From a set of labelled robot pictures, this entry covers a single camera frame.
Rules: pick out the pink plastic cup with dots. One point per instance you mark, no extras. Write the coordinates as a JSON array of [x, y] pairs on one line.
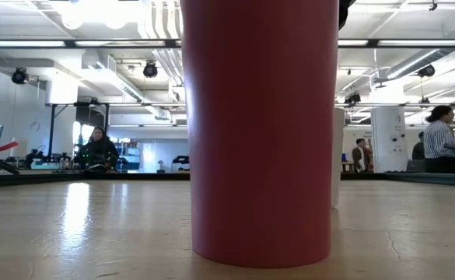
[[258, 136]]

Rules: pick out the small black robot arm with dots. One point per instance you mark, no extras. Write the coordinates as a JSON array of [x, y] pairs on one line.
[[36, 156]]

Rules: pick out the white round pillar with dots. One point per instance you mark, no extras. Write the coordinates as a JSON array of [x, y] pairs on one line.
[[386, 124]]

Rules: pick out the person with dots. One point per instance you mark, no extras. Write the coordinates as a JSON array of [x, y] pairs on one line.
[[361, 155], [439, 140], [418, 148], [99, 149]]

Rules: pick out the small black machine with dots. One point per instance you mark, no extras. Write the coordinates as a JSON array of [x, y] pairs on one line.
[[181, 159]]

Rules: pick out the small grey desk lamp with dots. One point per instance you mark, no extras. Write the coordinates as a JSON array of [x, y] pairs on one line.
[[160, 165]]

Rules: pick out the blue shelf unit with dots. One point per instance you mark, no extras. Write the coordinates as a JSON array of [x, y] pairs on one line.
[[130, 157]]

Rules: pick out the red angled bar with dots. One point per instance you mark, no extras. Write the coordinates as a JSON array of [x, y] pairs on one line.
[[1, 148]]

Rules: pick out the black overhead frame bar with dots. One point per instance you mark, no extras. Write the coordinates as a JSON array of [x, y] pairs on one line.
[[406, 43]]

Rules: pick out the black ceiling camera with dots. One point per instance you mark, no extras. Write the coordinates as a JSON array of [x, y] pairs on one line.
[[352, 98], [425, 71], [149, 69]]

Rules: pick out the black gantry frame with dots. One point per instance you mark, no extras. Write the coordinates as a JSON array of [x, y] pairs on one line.
[[51, 132]]

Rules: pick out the black aluminium table frame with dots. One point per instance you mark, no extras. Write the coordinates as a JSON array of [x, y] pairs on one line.
[[17, 177]]

